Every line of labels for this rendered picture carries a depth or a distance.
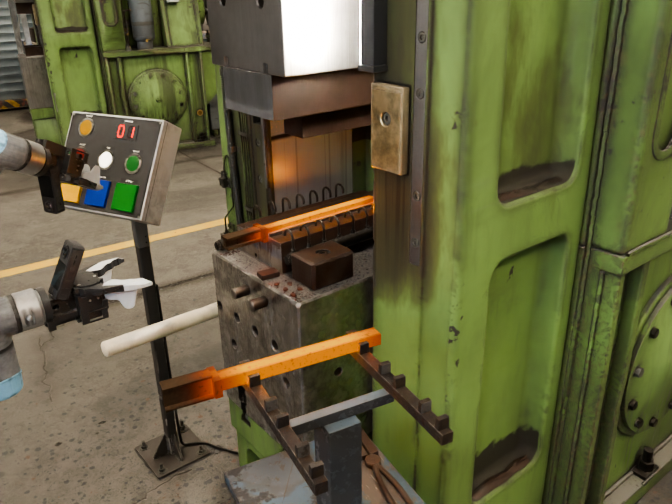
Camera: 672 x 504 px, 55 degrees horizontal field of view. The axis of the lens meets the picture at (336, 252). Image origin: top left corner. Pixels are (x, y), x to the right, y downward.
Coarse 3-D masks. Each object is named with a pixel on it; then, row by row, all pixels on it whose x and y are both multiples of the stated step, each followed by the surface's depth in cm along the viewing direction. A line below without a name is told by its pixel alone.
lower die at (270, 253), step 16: (368, 192) 179; (304, 208) 171; (320, 208) 167; (352, 208) 164; (368, 208) 166; (240, 224) 161; (320, 224) 156; (336, 224) 156; (368, 224) 162; (272, 240) 148; (288, 240) 147; (304, 240) 150; (320, 240) 153; (368, 240) 163; (272, 256) 150
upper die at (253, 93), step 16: (224, 80) 146; (240, 80) 141; (256, 80) 136; (272, 80) 131; (288, 80) 134; (304, 80) 136; (320, 80) 139; (336, 80) 142; (352, 80) 144; (368, 80) 147; (240, 96) 142; (256, 96) 137; (272, 96) 133; (288, 96) 135; (304, 96) 138; (320, 96) 140; (336, 96) 143; (352, 96) 146; (368, 96) 149; (256, 112) 139; (272, 112) 134; (288, 112) 136; (304, 112) 139; (320, 112) 142
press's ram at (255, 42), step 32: (224, 0) 138; (256, 0) 128; (288, 0) 122; (320, 0) 127; (352, 0) 132; (224, 32) 141; (256, 32) 131; (288, 32) 125; (320, 32) 129; (352, 32) 134; (224, 64) 144; (256, 64) 134; (288, 64) 127; (320, 64) 132; (352, 64) 137
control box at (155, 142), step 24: (72, 120) 185; (96, 120) 182; (120, 120) 178; (144, 120) 175; (72, 144) 184; (96, 144) 180; (120, 144) 177; (144, 144) 173; (168, 144) 175; (120, 168) 176; (144, 168) 172; (168, 168) 177; (144, 192) 171; (120, 216) 173; (144, 216) 171
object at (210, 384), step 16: (352, 336) 117; (368, 336) 117; (288, 352) 113; (304, 352) 113; (320, 352) 113; (336, 352) 115; (352, 352) 116; (208, 368) 107; (240, 368) 108; (256, 368) 108; (272, 368) 109; (288, 368) 111; (160, 384) 103; (176, 384) 103; (192, 384) 104; (208, 384) 106; (224, 384) 106; (240, 384) 108; (176, 400) 104; (192, 400) 105
